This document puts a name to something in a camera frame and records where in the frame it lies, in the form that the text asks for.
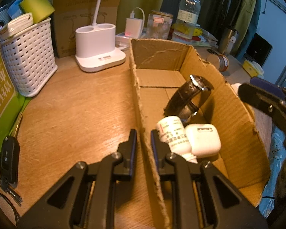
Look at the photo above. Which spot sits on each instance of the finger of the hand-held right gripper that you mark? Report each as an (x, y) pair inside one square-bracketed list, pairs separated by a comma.
[(269, 85), (257, 95)]

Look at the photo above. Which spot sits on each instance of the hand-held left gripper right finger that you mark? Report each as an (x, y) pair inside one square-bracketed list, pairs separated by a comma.
[(155, 148)]

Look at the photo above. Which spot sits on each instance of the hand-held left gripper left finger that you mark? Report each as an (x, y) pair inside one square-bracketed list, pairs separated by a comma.
[(133, 148)]

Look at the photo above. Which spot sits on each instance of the small white pill bottle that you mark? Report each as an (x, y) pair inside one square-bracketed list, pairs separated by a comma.
[(171, 133)]

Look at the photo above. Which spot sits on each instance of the white earbuds case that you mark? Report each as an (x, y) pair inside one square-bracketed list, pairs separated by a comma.
[(205, 140)]

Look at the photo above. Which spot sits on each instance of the black wristwatch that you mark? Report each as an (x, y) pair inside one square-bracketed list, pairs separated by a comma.
[(181, 100)]

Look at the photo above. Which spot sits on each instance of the blue printed blanket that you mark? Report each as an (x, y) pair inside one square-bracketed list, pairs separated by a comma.
[(275, 148)]

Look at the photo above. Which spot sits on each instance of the yellow tissue box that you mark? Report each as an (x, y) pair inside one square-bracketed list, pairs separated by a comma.
[(250, 68)]

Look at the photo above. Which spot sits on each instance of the black monitor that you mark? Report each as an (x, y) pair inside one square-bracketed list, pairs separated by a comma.
[(259, 47)]

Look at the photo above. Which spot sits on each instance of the gold red tin can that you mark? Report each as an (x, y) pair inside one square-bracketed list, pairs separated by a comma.
[(219, 62)]

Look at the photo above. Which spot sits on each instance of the steel tumbler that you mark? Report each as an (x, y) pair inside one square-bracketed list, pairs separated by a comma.
[(227, 41)]

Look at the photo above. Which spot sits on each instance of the black scissors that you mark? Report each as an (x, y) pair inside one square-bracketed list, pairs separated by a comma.
[(211, 50)]

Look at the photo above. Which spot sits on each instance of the teal curtain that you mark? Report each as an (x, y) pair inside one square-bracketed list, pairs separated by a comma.
[(258, 9)]

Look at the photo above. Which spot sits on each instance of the yellow wipes pack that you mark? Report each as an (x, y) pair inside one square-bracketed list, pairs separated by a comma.
[(197, 31)]

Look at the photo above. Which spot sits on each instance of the white desk lamp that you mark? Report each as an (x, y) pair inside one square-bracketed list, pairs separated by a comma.
[(97, 50)]

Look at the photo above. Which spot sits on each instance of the white power strip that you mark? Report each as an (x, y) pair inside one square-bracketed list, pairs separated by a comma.
[(122, 39)]

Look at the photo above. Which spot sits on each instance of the clear water bottle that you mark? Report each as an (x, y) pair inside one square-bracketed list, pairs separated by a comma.
[(186, 12)]

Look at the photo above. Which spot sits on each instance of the clear plastic jar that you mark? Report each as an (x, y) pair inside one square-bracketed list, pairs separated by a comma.
[(159, 26)]

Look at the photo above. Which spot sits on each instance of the black car key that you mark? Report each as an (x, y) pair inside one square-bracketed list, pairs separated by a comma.
[(9, 157)]

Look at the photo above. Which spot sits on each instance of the white woven plastic basket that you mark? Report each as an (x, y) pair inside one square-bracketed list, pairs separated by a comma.
[(28, 59)]

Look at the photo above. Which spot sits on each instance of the green paper cup package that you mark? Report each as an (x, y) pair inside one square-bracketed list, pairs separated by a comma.
[(2, 95)]

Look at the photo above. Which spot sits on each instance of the brown kraft cardboard box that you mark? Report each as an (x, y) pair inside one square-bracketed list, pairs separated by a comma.
[(71, 12)]

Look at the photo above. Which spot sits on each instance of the white folded cloth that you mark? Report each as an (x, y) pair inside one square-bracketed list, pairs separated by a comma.
[(20, 22)]

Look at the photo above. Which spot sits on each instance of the green sponge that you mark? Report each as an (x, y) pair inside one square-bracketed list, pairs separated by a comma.
[(37, 6)]

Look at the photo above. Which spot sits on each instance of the blue plastic packet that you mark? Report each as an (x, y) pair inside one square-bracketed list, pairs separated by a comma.
[(15, 8)]

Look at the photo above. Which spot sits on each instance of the white ribbed container stack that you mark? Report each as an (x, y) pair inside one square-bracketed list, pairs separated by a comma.
[(2, 15)]

